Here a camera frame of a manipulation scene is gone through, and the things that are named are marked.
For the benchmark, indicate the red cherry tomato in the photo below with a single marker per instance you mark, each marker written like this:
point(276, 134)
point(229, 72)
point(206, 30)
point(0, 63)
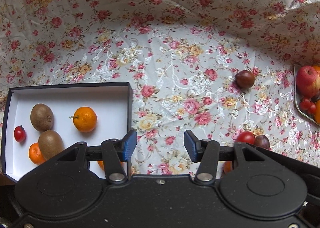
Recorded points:
point(246, 137)

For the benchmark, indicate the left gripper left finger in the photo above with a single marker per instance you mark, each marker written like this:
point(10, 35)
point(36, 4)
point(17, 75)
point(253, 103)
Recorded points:
point(116, 157)

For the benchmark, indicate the mandarin with stem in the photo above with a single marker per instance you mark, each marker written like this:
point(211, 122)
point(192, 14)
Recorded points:
point(84, 119)

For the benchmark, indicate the pale green tray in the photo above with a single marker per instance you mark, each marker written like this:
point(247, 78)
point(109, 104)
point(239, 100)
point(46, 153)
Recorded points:
point(298, 97)

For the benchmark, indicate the mandarin beside kiwi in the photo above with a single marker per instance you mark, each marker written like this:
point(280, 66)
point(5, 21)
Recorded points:
point(35, 154)

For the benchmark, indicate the back large orange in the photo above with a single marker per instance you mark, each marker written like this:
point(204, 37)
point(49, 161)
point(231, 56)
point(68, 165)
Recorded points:
point(317, 68)

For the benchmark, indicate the purple plum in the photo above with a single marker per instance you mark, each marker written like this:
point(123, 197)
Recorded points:
point(262, 141)

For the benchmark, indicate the brown kiwi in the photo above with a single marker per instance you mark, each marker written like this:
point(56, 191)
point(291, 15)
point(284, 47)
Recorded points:
point(50, 144)

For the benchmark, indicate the tray cherry tomato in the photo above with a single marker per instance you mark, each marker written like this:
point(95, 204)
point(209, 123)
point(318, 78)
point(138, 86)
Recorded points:
point(304, 104)
point(312, 109)

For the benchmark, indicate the floral tablecloth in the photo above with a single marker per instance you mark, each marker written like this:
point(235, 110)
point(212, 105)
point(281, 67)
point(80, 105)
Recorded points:
point(180, 58)

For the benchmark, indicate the knobbed orange with stem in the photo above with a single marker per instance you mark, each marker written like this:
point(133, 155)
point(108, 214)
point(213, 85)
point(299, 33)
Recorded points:
point(316, 115)

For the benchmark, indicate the kiwi with round end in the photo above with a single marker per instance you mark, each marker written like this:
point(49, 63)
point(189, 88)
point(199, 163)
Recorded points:
point(41, 117)

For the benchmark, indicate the left tray cherry tomato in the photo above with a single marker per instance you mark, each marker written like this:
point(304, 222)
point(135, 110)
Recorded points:
point(304, 104)

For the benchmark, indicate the cherry tomato in box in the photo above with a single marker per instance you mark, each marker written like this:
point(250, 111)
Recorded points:
point(20, 134)

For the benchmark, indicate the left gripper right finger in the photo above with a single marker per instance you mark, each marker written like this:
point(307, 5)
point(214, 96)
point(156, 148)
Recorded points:
point(208, 153)

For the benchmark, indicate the dark box with white inside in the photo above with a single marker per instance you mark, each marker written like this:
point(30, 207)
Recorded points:
point(112, 103)

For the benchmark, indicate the large red apple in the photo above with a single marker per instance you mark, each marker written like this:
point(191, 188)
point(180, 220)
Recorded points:
point(307, 81)

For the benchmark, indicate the right tray cherry tomato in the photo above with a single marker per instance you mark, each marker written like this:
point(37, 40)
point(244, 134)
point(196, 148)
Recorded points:
point(312, 109)

